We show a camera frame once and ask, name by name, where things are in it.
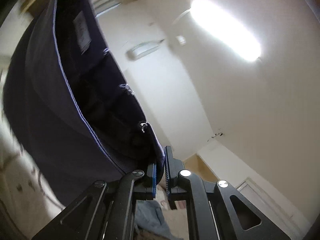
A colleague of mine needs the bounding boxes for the purple-blue garment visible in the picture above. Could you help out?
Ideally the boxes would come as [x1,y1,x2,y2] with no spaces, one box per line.
[3,0,164,205]

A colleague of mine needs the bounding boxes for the light blue cloth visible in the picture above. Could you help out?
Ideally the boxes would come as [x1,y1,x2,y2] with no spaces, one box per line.
[135,200,177,239]

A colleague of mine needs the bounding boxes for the white wall air conditioner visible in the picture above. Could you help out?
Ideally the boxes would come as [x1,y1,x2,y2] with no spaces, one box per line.
[126,39,164,61]

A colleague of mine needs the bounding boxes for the white door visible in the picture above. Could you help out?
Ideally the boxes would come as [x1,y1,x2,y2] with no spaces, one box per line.
[236,177,311,231]

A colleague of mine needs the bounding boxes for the long ceiling light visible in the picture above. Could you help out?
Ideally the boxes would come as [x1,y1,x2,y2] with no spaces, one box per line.
[189,0,262,62]

